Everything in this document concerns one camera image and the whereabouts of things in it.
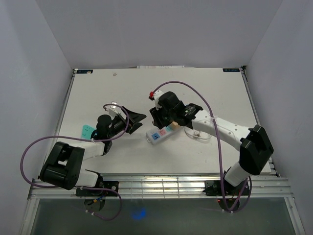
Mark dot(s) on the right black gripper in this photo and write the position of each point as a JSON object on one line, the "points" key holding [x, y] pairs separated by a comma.
{"points": [[156, 115]]}

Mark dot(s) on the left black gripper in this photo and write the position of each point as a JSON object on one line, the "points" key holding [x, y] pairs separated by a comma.
{"points": [[135, 117]]}

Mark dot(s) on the beige cube socket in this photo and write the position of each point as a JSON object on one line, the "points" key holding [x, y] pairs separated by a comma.
{"points": [[175, 126]]}

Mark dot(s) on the white colourful power strip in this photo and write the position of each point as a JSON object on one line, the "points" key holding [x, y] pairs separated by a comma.
{"points": [[156, 136]]}

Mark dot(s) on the teal triangular socket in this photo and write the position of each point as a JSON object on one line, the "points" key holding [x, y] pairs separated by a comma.
{"points": [[87, 132]]}

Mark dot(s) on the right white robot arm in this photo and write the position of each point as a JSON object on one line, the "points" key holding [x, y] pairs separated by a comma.
{"points": [[253, 143]]}

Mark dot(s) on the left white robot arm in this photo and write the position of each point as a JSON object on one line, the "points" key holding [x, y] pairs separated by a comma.
{"points": [[63, 167]]}

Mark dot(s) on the right blue corner label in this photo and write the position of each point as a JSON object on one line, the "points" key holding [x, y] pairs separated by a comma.
{"points": [[231, 70]]}

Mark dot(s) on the blue corner label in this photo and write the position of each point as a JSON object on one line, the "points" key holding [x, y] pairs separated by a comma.
{"points": [[84, 71], [231, 70]]}

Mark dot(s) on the left blue corner label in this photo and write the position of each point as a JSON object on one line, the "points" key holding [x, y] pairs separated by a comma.
{"points": [[84, 71]]}

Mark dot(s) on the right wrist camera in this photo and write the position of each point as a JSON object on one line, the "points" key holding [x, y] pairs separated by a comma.
{"points": [[155, 96]]}

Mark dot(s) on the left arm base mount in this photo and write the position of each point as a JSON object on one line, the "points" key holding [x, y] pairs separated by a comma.
{"points": [[95, 198]]}

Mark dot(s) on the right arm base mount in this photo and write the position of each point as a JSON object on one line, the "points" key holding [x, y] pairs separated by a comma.
{"points": [[229, 198]]}

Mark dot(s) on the aluminium rail frame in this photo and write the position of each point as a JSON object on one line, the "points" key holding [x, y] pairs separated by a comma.
{"points": [[191, 187]]}

